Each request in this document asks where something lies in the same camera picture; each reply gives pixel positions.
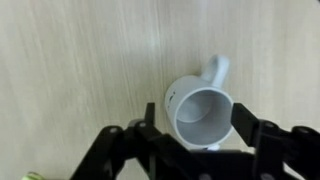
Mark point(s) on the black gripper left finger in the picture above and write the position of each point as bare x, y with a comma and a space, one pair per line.
149, 123

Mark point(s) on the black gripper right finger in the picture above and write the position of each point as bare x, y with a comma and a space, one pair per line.
248, 125

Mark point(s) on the white ceramic mug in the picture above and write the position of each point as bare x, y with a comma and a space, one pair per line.
200, 113

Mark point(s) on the green small object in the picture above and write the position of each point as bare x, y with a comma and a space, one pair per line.
31, 176

